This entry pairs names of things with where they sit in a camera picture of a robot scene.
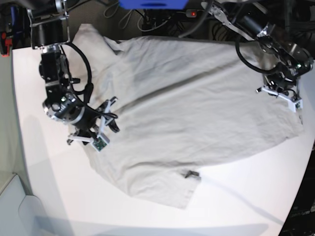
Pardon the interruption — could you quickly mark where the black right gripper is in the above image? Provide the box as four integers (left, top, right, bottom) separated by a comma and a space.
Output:
72, 99, 120, 140

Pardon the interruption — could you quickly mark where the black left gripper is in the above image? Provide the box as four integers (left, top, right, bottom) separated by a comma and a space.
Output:
263, 72, 300, 94

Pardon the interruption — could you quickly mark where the beige t-shirt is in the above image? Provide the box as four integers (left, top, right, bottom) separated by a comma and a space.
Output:
74, 24, 303, 209

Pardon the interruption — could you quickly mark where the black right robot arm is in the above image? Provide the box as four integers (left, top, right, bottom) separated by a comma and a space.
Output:
27, 0, 119, 143

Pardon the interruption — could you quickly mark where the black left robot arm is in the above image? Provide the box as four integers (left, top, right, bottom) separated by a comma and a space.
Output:
201, 0, 314, 102

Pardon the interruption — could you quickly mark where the black power strip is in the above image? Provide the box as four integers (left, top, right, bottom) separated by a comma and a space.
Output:
185, 9, 241, 21

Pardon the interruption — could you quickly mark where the red black clamp tool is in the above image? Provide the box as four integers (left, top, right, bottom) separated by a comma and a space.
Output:
0, 31, 13, 57

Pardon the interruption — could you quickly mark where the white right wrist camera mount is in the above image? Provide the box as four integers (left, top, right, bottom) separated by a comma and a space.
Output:
67, 96, 119, 152

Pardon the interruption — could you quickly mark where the blue base camera housing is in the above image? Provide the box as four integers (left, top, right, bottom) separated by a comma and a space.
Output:
119, 0, 188, 9

